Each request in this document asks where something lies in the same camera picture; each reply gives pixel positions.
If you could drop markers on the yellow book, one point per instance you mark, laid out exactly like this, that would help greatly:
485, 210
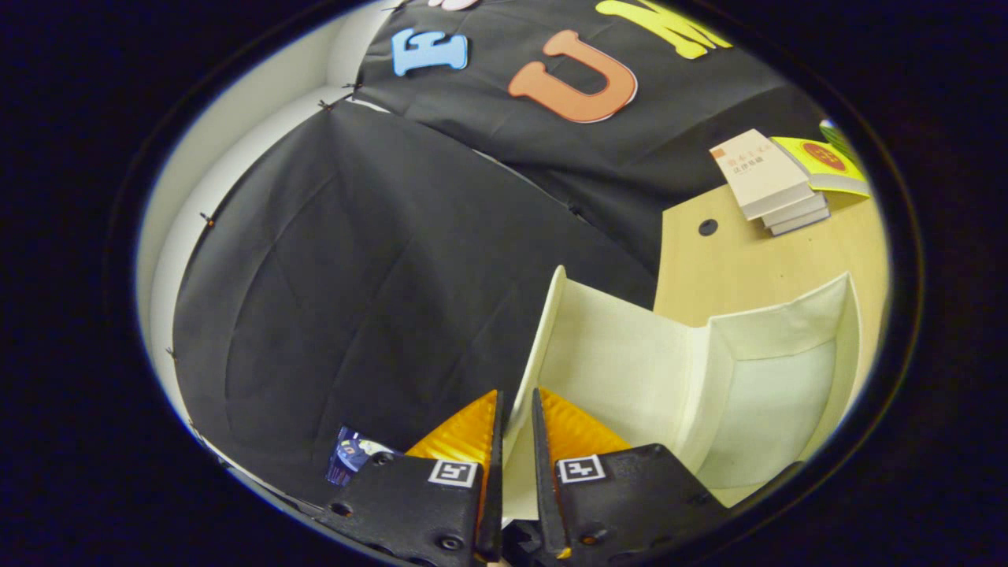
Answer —
823, 161

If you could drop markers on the black table grommet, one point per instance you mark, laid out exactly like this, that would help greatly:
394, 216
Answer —
708, 227

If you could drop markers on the cream fabric storage box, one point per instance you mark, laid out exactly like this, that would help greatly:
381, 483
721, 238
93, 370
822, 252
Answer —
630, 354

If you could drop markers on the beige book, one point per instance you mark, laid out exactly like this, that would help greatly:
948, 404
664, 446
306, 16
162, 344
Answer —
756, 169

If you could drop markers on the white book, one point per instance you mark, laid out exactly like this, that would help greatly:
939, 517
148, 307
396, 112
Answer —
797, 211

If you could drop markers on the thin grey book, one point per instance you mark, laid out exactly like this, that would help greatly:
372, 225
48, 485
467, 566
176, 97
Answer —
805, 223

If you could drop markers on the black backdrop cloth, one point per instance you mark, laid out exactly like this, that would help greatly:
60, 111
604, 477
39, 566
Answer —
354, 276

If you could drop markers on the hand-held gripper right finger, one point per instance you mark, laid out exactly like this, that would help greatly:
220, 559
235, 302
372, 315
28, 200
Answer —
549, 512

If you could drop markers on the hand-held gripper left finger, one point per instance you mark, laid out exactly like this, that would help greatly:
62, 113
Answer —
495, 504

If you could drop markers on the watermelon slice plush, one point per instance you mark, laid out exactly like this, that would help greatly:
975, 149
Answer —
839, 140

